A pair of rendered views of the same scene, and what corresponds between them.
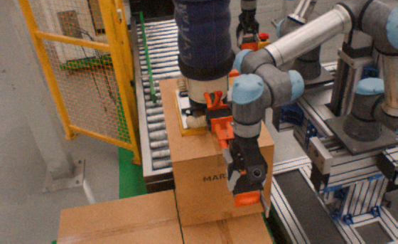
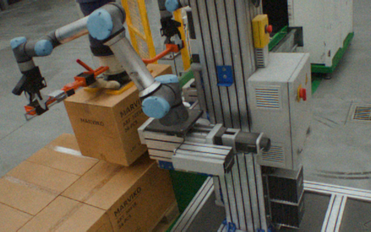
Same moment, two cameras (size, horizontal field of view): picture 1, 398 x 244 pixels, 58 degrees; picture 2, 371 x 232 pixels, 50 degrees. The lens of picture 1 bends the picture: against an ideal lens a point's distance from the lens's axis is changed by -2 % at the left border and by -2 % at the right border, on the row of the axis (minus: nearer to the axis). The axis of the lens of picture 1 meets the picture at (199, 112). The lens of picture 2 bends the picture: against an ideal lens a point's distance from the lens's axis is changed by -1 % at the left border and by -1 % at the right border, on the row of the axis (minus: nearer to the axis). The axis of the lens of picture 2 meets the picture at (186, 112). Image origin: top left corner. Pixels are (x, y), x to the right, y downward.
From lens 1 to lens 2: 1.94 m
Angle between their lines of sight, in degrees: 38
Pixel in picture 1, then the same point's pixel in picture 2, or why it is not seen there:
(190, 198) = (78, 132)
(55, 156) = not seen: hidden behind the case
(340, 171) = (154, 146)
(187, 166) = (70, 105)
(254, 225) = (129, 179)
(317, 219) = (214, 218)
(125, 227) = (75, 151)
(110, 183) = not seen: hidden behind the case
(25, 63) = not seen: hidden behind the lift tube
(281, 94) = (29, 50)
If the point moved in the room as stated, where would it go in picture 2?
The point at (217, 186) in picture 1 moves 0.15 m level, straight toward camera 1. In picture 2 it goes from (89, 128) to (68, 140)
